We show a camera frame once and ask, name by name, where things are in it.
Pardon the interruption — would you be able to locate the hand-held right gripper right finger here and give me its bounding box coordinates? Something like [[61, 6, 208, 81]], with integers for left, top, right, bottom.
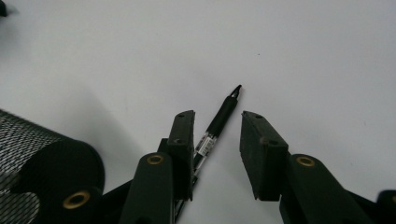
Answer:
[[239, 110, 375, 224]]

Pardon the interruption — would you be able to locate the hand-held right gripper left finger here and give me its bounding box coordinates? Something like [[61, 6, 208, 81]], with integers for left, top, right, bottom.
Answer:
[[119, 109, 196, 224]]

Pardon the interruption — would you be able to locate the black pen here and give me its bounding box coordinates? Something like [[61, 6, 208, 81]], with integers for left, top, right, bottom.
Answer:
[[174, 84, 244, 224]]

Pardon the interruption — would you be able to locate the black mesh pen holder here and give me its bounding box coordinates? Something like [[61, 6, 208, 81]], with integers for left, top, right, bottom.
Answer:
[[0, 108, 106, 224]]

